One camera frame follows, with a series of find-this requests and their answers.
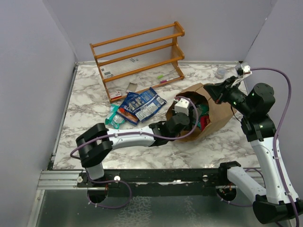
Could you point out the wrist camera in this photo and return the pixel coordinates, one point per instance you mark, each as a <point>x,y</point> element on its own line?
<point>243,71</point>
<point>182,106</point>

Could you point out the brown paper bag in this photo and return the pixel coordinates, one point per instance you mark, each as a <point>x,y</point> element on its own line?
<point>211,116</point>

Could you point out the small clear plastic jar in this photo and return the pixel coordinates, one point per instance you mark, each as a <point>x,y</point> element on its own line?
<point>220,73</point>

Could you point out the red snack packet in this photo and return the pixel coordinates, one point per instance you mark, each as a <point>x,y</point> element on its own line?
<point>203,121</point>

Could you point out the wooden three-tier rack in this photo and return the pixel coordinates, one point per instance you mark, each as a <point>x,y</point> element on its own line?
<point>162,48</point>

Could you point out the red white staple box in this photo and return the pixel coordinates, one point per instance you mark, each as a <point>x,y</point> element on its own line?
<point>116,94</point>

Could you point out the blue white snack bag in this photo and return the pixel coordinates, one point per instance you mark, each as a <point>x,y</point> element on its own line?
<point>148,104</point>

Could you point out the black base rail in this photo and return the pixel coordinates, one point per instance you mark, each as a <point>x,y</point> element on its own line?
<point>157,182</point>

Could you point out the blue Burts chips bag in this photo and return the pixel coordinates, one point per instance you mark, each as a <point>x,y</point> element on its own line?
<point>126,109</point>

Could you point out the purple capped marker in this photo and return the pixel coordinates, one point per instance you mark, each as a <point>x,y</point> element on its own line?
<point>164,81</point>

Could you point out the green capped marker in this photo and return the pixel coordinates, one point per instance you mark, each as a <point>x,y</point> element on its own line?
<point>162,75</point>

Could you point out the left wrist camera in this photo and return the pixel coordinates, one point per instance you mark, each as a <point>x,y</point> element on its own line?
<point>182,106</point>

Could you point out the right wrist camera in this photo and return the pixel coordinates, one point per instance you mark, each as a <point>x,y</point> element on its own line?
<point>243,71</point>

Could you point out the teal snack packet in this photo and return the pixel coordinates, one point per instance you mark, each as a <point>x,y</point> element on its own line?
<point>113,118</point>

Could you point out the green snack packet in bag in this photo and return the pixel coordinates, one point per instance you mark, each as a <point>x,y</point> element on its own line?
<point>202,109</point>

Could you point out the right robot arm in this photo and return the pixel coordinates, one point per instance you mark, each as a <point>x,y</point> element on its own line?
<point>277,200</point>

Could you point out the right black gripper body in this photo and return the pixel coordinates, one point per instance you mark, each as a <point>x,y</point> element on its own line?
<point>233,95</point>

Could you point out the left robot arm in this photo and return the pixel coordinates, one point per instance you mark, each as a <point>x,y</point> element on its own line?
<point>96,143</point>

